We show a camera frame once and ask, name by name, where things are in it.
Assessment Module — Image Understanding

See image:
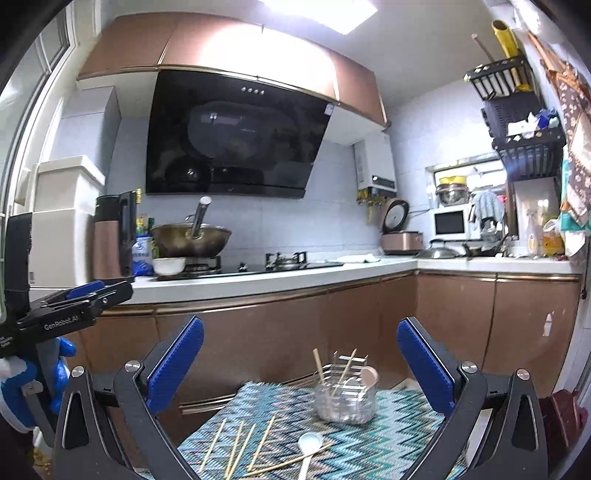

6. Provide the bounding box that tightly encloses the hanging patterned cloth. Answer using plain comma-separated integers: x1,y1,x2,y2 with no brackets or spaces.
527,32,590,257

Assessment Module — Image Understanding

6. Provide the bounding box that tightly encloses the white ceramic bowl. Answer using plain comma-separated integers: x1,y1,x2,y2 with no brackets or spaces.
152,257,186,277

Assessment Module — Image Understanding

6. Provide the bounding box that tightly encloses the bamboo chopstick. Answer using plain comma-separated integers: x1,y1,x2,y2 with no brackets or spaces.
331,348,358,398
312,348,325,387

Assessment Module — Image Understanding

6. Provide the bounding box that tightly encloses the black gas stove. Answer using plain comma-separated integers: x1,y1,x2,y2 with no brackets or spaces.
155,252,344,281

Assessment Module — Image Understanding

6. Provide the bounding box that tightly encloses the metal wok with handle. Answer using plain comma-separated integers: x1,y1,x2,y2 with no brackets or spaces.
152,196,231,259

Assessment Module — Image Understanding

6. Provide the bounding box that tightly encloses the bamboo chopstick one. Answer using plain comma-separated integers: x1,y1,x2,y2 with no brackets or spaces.
198,418,227,473

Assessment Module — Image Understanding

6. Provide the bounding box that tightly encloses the black wall storage rack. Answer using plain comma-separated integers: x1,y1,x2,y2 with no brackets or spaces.
464,55,566,181

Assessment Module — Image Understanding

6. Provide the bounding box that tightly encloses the white water heater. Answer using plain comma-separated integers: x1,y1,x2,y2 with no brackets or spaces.
353,132,398,197

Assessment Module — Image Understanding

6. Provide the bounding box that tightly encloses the white microwave oven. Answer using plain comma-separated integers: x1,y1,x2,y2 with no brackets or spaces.
431,204,472,240

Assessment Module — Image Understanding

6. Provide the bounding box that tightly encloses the brown electric kettle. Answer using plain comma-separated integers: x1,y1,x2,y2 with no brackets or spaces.
93,191,137,280

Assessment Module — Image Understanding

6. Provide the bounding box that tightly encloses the metal pot lid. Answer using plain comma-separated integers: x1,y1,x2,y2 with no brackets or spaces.
416,239,462,260

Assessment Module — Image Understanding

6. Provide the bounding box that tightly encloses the bamboo chopstick three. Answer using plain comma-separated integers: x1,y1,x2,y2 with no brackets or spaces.
226,424,256,480

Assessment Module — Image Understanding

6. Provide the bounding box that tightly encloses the blue white gloved left hand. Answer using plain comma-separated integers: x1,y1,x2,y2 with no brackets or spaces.
0,336,78,434

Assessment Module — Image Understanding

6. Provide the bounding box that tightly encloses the bamboo chopstick five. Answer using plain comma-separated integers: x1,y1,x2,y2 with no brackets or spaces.
243,444,332,478

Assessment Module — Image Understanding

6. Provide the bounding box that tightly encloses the zigzag blue knitted mat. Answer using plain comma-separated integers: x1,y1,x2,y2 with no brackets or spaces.
138,380,468,480

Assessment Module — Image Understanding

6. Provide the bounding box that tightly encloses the clear glass utensil holder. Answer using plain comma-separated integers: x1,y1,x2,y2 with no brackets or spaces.
314,353,379,425

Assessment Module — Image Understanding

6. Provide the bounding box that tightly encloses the pink rice cooker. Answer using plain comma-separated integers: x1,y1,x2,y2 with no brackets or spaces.
380,199,424,255

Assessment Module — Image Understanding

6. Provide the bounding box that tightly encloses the bamboo chopstick four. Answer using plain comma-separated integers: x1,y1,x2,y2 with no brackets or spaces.
247,414,276,472

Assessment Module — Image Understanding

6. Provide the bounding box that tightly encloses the blue label bottle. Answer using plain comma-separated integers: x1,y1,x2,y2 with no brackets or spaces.
132,215,154,277

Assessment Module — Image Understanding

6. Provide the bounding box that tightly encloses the white ceramic spoon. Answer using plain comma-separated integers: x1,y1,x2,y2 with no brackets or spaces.
297,432,324,480

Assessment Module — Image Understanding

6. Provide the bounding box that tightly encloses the pink ceramic spoon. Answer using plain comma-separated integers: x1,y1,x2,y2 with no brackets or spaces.
356,366,379,402

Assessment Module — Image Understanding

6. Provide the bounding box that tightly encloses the bamboo chopstick two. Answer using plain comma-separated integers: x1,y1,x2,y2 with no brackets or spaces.
223,420,245,479

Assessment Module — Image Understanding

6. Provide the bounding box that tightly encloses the black range hood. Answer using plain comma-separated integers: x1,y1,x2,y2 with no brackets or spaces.
145,70,335,199

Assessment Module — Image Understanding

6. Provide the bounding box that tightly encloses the yellow roll on rack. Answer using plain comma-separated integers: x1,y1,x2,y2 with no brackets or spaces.
492,19,533,92

